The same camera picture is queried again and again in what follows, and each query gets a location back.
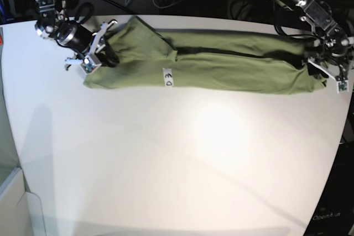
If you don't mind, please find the black OpenArm case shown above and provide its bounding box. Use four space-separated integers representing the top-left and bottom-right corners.
304 142 353 235

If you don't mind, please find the white label tag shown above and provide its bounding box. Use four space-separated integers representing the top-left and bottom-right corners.
163 68 174 87

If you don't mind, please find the white cardboard box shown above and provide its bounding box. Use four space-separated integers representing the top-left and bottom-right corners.
1 167 46 235

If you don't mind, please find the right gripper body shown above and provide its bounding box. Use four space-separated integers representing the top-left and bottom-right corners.
64 19 118 66

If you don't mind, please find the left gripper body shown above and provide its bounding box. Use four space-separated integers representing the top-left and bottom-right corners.
308 53 353 81

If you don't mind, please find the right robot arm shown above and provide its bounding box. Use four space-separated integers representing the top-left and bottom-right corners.
35 0 119 74

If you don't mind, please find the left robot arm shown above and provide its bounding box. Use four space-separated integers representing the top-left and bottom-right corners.
272 0 353 84

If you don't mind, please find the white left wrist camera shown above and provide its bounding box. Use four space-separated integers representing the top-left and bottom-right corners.
336 80 349 93

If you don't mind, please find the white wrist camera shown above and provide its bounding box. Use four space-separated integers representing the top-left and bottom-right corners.
80 55 102 75
336 80 349 93

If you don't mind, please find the green T-shirt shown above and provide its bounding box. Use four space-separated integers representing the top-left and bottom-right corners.
84 17 327 95

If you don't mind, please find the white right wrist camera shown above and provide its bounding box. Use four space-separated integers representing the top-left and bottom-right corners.
80 55 102 75

